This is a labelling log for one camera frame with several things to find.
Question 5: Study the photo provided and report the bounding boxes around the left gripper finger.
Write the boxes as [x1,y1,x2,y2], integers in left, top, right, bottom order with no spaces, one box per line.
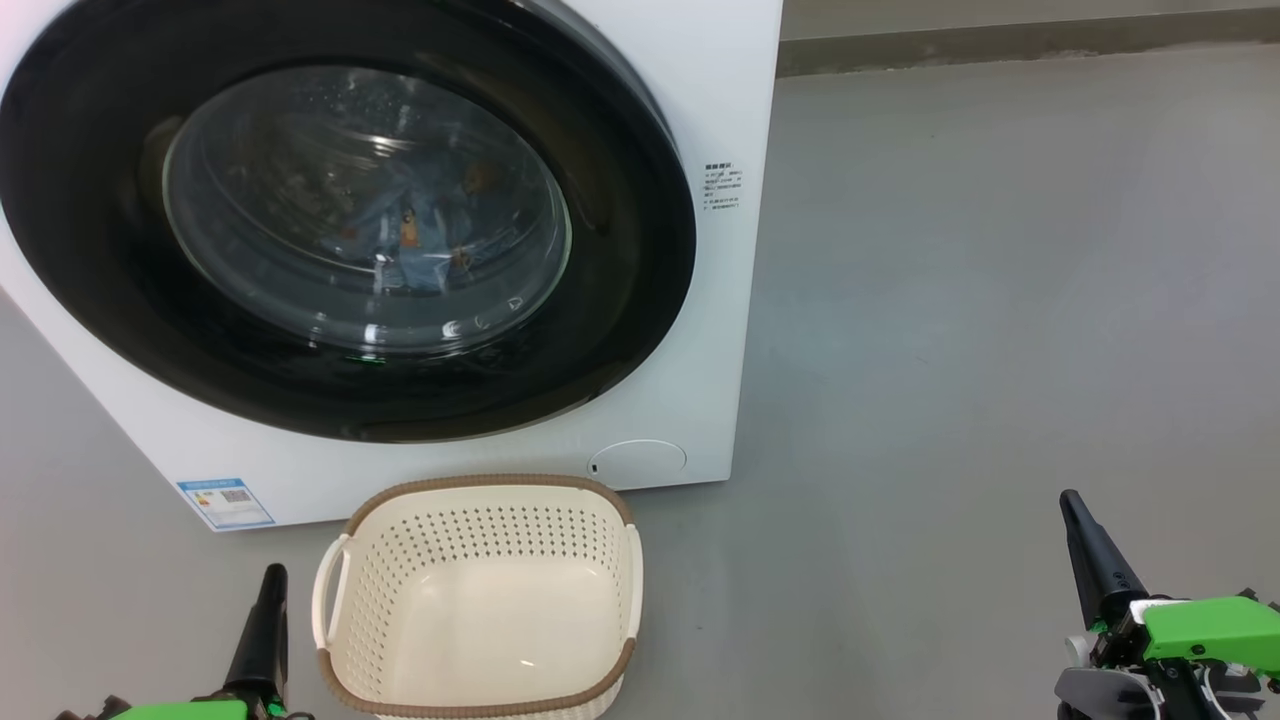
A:
[222,563,291,702]

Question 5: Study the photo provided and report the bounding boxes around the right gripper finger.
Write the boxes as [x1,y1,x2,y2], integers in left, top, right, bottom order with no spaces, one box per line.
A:
[1059,489,1152,631]

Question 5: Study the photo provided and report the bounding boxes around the black washing machine door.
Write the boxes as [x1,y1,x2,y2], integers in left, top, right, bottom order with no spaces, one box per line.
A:
[0,0,699,445]

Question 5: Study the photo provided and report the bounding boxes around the white front-load washing machine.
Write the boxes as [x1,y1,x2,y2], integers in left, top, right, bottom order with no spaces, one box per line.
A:
[0,0,785,534]

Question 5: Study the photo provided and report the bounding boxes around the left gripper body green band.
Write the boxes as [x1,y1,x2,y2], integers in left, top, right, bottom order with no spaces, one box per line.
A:
[108,698,303,720]

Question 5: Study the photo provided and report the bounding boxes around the cream perforated laundry basket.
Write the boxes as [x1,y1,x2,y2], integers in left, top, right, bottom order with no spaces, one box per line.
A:
[311,474,644,720]

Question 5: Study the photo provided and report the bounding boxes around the blue bear-print garment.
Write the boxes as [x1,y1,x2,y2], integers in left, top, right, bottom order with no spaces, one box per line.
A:
[330,158,513,298]

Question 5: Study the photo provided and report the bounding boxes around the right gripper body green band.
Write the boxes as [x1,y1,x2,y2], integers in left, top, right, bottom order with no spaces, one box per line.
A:
[1088,590,1280,693]

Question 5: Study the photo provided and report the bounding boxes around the blue energy label sticker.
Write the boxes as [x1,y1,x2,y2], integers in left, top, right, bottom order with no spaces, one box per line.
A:
[176,477,277,532]

